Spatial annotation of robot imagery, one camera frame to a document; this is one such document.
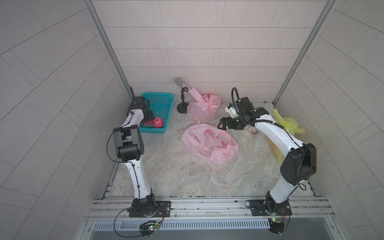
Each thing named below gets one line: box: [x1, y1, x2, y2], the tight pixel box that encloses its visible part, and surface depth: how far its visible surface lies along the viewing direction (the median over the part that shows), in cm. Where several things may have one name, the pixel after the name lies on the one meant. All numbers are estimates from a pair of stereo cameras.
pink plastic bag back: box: [187, 87, 222, 121], surface depth 105 cm
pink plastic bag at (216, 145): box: [181, 121, 239, 164], surface depth 88 cm
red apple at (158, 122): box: [152, 116, 164, 129], surface depth 99 cm
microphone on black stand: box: [174, 77, 190, 114], surface depth 111 cm
